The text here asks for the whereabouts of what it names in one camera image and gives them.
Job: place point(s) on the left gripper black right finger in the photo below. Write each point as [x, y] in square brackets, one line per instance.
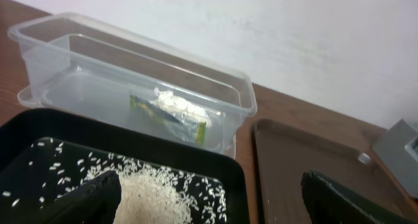
[327, 201]

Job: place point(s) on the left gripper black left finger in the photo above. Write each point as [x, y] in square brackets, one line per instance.
[94, 202]

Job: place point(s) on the pile of rice grains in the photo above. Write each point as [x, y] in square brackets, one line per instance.
[50, 168]

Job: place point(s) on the yellow snack wrapper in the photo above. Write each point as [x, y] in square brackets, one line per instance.
[183, 127]

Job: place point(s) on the grey dishwasher rack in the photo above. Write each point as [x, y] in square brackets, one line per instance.
[397, 149]

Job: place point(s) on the brown serving tray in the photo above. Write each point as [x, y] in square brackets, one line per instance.
[283, 153]

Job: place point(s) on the black tray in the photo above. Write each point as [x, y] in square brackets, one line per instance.
[25, 128]

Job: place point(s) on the clear plastic bin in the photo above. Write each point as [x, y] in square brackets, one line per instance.
[84, 66]

